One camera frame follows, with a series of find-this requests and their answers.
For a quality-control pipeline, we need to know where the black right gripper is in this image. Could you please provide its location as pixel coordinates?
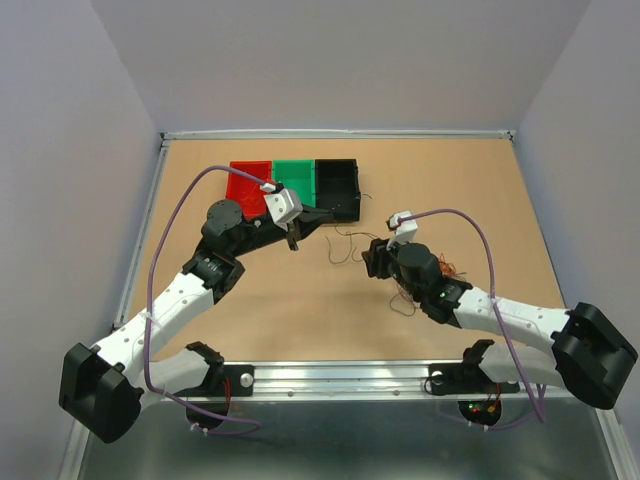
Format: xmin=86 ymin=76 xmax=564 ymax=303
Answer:
xmin=361 ymin=232 xmax=423 ymax=303

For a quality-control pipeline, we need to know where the dark thin wire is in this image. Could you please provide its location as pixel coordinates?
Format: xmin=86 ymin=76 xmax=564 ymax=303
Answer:
xmin=324 ymin=192 xmax=376 ymax=266

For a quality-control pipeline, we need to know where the orange brown wire bundle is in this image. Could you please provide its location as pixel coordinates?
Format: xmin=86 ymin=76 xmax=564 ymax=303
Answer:
xmin=387 ymin=252 xmax=469 ymax=316

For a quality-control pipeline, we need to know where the red thin wire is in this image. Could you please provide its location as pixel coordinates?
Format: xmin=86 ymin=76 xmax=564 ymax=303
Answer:
xmin=239 ymin=179 xmax=269 ymax=206

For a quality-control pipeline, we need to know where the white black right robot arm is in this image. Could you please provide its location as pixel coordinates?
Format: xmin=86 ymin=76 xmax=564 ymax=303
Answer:
xmin=362 ymin=239 xmax=638 ymax=410

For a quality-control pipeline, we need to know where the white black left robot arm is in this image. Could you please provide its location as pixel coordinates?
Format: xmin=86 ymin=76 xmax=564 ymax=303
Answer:
xmin=59 ymin=189 xmax=333 ymax=444

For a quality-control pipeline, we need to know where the black plastic bin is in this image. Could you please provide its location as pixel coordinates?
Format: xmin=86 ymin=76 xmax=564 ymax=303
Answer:
xmin=315 ymin=159 xmax=361 ymax=223

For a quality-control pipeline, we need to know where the green plastic bin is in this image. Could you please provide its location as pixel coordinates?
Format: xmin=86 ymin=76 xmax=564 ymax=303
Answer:
xmin=272 ymin=159 xmax=316 ymax=207

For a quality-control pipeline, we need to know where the red plastic bin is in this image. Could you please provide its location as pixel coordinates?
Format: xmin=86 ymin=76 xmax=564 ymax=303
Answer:
xmin=226 ymin=160 xmax=272 ymax=220

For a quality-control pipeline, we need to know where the grey white left wrist camera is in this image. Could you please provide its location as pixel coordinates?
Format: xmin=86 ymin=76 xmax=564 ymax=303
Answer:
xmin=264 ymin=188 xmax=303 ymax=231

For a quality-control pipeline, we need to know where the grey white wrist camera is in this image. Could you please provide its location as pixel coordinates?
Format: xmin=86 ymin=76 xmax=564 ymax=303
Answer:
xmin=386 ymin=210 xmax=418 ymax=250
xmin=264 ymin=188 xmax=303 ymax=231

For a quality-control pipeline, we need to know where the grey white right wrist camera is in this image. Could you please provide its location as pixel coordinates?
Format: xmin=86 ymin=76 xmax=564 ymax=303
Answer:
xmin=386 ymin=210 xmax=418 ymax=250

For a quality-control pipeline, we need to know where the aluminium front mounting rail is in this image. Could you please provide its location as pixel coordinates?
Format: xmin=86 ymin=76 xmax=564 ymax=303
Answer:
xmin=141 ymin=350 xmax=521 ymax=408

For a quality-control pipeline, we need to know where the aluminium table edge frame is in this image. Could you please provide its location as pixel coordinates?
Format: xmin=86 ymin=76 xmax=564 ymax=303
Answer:
xmin=130 ymin=130 xmax=526 ymax=360

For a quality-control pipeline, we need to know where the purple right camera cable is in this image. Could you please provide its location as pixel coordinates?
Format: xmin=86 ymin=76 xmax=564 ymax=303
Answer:
xmin=407 ymin=208 xmax=549 ymax=431

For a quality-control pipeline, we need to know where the purple camera cable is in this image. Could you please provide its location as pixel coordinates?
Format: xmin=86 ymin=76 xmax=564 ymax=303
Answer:
xmin=407 ymin=208 xmax=549 ymax=431
xmin=143 ymin=164 xmax=262 ymax=437

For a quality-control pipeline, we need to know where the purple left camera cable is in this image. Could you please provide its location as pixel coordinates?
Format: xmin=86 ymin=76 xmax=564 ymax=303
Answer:
xmin=143 ymin=164 xmax=262 ymax=437

